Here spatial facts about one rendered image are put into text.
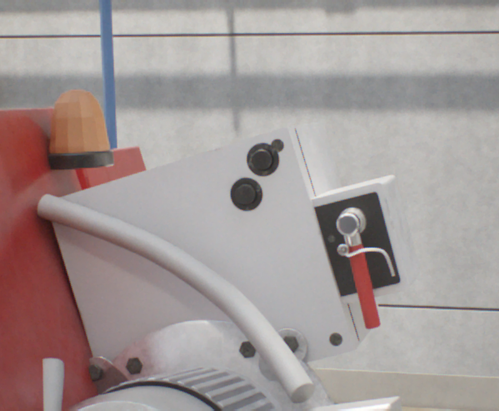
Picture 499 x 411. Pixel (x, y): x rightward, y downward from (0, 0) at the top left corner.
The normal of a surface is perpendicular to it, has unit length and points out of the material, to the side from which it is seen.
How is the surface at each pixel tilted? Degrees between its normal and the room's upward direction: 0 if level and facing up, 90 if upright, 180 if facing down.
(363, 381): 90
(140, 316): 90
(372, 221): 90
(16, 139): 71
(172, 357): 81
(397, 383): 90
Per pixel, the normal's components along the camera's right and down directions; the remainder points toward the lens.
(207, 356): -0.22, -0.07
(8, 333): 0.91, -0.31
